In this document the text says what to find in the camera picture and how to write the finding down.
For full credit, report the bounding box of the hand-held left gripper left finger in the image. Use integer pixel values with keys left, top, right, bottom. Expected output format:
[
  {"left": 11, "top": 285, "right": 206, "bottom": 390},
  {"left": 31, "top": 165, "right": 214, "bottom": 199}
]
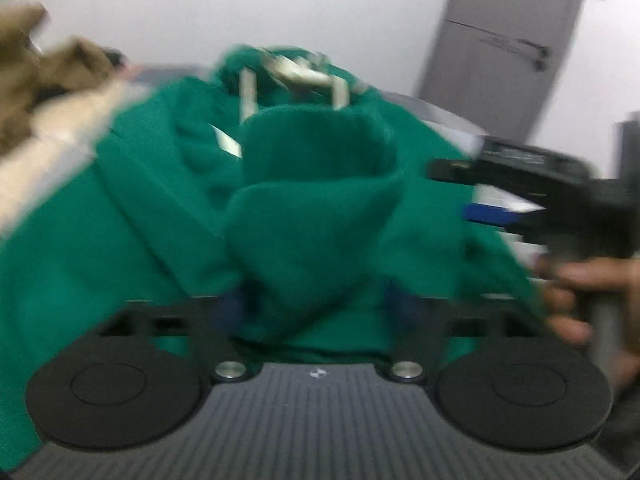
[{"left": 97, "top": 287, "right": 251, "bottom": 385}]

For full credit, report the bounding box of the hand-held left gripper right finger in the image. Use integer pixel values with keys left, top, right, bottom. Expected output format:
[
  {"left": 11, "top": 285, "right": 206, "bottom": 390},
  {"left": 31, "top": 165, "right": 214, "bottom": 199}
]
[{"left": 382, "top": 282, "right": 532, "bottom": 385}]

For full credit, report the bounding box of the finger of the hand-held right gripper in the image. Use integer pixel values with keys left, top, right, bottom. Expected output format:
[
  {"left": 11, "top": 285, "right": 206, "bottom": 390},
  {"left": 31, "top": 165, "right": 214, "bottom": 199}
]
[
  {"left": 461, "top": 202, "right": 548, "bottom": 236},
  {"left": 429, "top": 157, "right": 481, "bottom": 183}
]

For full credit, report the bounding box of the green hooded sweatshirt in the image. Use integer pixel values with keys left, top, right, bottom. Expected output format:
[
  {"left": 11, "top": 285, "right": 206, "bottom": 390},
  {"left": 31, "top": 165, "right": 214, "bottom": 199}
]
[{"left": 0, "top": 45, "right": 546, "bottom": 471}]

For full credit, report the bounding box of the person's right hand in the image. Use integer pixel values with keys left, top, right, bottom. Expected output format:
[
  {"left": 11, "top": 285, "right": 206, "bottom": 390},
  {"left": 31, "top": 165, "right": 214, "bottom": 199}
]
[{"left": 532, "top": 257, "right": 640, "bottom": 348}]

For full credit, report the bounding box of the grey door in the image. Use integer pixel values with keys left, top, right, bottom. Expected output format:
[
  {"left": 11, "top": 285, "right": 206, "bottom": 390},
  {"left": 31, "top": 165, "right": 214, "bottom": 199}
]
[{"left": 415, "top": 0, "right": 593, "bottom": 146}]

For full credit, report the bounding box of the dark furniture piece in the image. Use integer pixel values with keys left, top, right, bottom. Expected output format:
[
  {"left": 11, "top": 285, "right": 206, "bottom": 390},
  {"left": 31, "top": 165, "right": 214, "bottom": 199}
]
[{"left": 614, "top": 120, "right": 640, "bottom": 182}]

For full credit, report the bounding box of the brown fuzzy garment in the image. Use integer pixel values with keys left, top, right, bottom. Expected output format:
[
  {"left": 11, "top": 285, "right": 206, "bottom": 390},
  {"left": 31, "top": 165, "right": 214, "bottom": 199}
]
[{"left": 0, "top": 2, "right": 118, "bottom": 156}]

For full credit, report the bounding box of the door handle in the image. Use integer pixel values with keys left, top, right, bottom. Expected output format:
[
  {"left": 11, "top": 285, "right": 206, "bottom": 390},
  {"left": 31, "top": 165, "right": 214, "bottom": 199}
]
[{"left": 492, "top": 35, "right": 552, "bottom": 72}]

